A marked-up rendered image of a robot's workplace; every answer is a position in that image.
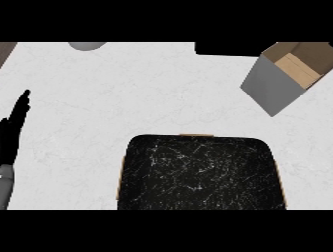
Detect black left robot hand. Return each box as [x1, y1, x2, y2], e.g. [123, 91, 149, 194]
[0, 89, 32, 173]

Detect black marbled tray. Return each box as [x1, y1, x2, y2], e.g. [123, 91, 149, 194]
[114, 133, 288, 211]

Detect open cardboard box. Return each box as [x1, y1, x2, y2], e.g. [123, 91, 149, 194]
[239, 42, 333, 118]

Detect grey round object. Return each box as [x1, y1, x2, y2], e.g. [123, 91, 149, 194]
[66, 42, 109, 52]

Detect black appliance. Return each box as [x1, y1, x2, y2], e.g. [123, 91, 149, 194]
[193, 42, 277, 58]

